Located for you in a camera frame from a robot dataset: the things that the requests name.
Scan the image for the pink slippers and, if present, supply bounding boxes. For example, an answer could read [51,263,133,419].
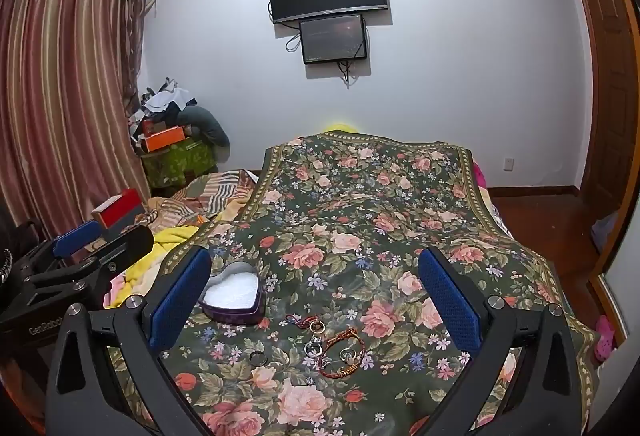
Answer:
[594,314,617,365]

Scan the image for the green cloth covered table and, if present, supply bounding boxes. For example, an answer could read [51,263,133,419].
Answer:
[140,138,219,189]

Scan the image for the wooden door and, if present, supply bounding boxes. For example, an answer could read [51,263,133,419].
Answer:
[570,0,640,347]

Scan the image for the floral blanket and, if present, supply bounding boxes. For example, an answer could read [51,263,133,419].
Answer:
[107,132,601,436]

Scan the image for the red box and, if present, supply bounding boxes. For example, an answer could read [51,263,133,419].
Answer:
[91,188,144,231]

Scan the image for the pile of clutter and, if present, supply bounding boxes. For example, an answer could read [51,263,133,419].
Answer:
[127,76,201,143]

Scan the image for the striped patchwork quilt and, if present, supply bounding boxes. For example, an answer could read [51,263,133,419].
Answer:
[144,169,261,230]

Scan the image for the striped red curtain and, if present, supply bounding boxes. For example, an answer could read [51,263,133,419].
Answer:
[0,0,152,239]

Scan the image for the orange box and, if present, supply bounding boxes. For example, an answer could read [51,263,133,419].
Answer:
[142,126,186,153]

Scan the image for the pale plastic bag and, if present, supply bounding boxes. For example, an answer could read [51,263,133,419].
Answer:
[592,211,622,263]

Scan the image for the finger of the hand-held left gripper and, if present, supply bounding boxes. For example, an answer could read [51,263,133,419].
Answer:
[20,225,155,313]
[10,220,104,279]

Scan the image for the small black wall monitor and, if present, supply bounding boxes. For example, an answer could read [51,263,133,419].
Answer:
[299,14,369,65]

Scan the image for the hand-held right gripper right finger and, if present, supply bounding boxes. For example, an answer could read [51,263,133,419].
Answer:
[417,246,586,436]

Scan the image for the purple heart-shaped tin box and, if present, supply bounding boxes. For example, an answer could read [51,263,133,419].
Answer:
[197,261,266,328]

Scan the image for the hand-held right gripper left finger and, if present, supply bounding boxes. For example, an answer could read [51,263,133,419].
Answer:
[45,246,216,436]

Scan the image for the dark red cord bracelet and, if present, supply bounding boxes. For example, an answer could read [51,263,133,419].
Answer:
[284,313,327,335]

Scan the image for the yellow fleece blanket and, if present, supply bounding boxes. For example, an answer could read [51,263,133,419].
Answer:
[105,223,202,309]

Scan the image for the red braided bracelet gold beads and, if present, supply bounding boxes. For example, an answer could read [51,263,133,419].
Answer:
[318,328,372,378]

